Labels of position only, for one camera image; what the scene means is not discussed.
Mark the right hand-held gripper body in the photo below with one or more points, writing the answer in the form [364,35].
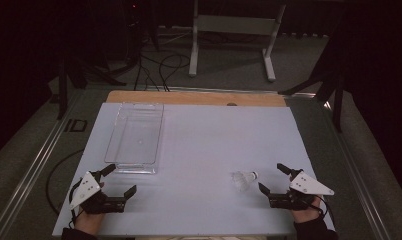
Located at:
[302,191]

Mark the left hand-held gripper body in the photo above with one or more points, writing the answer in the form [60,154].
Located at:
[89,191]

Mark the white shuttlecock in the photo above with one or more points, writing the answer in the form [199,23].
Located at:
[244,180]

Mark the clear plastic tray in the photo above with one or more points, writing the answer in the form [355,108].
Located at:
[135,136]

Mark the person's right hand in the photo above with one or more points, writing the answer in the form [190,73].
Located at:
[305,213]

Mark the person's left hand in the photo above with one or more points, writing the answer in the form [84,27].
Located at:
[89,221]

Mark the white board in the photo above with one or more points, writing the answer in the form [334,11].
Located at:
[209,150]

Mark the black stand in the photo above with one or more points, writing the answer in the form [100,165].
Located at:
[75,76]
[329,80]

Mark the wooden table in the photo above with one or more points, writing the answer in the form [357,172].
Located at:
[195,98]

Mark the metal floor rail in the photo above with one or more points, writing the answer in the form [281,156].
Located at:
[32,166]
[352,160]

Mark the white desk frame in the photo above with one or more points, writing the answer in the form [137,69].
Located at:
[232,25]

